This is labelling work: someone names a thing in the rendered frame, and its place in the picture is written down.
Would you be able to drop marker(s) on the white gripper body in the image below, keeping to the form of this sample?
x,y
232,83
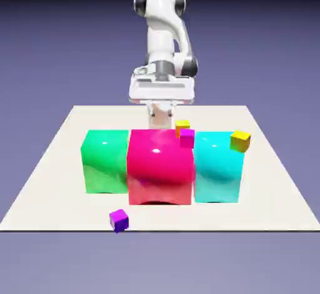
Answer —
x,y
162,90

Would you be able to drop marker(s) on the large pink box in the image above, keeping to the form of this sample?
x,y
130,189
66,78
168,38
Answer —
x,y
160,169

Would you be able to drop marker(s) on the large cyan box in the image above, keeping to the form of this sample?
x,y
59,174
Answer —
x,y
217,169

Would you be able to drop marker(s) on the small yellow cube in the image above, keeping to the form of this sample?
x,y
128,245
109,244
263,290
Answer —
x,y
239,142
182,124

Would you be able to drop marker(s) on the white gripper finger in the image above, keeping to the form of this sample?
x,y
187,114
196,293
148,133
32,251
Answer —
x,y
170,109
151,109

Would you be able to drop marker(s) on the small purple cube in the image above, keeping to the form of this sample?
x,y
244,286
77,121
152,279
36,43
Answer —
x,y
118,220

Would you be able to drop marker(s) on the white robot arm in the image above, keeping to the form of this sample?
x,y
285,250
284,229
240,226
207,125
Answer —
x,y
162,24

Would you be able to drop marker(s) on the small magenta cube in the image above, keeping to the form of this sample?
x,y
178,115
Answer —
x,y
187,138

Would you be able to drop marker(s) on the large green box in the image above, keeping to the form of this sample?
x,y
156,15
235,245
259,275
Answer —
x,y
103,159

